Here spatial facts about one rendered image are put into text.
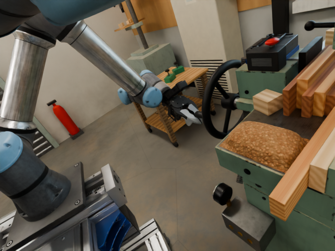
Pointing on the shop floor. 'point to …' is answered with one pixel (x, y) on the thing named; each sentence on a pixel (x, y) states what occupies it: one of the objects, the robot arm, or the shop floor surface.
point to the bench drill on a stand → (164, 55)
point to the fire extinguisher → (63, 116)
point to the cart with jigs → (159, 119)
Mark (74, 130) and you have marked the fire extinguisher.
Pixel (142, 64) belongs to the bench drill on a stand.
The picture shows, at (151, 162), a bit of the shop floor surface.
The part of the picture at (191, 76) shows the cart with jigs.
